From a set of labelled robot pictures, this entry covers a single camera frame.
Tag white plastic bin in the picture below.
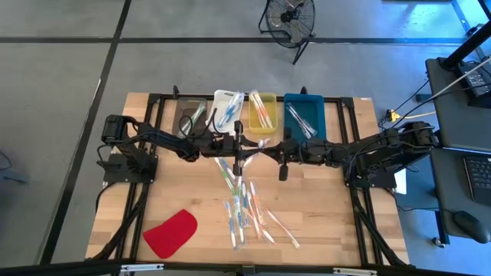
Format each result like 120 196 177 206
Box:
206 89 246 137

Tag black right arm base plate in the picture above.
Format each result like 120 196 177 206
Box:
347 164 398 189

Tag black power device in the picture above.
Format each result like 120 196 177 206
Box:
456 61 491 108

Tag red cloth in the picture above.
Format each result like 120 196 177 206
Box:
142 209 199 260

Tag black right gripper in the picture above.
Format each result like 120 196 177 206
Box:
264 127 330 182

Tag black metal table frame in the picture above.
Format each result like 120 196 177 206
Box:
86 86 411 269

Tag yellow floor cable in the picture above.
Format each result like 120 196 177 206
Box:
385 109 437 123

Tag teal blue plastic bin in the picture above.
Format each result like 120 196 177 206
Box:
282 93 328 150

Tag black floor fan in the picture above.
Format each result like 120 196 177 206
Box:
257 0 317 65

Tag black computer mouse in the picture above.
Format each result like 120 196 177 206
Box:
453 209 491 245

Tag black metal pole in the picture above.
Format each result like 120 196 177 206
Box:
439 17 491 72

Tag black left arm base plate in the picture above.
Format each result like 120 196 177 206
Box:
102 153 158 184

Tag yellow plastic bin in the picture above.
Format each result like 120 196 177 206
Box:
248 92 278 134

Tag grey desk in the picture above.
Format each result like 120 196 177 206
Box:
424 57 491 154
429 147 491 241

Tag black camera rig bar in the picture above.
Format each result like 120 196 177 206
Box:
0 258 491 276

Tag black laptop keyboard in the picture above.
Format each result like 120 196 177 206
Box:
462 155 491 206

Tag white paper sheet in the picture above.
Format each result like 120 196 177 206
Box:
394 168 407 195

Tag silver metal bracket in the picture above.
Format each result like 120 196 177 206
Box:
332 267 379 276
119 263 165 273

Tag white cable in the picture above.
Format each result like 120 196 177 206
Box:
423 56 491 101

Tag purple white toothbrush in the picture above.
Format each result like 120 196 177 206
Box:
243 137 272 168
285 102 314 140
288 103 318 138

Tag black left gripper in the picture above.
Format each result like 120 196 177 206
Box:
198 120 262 177

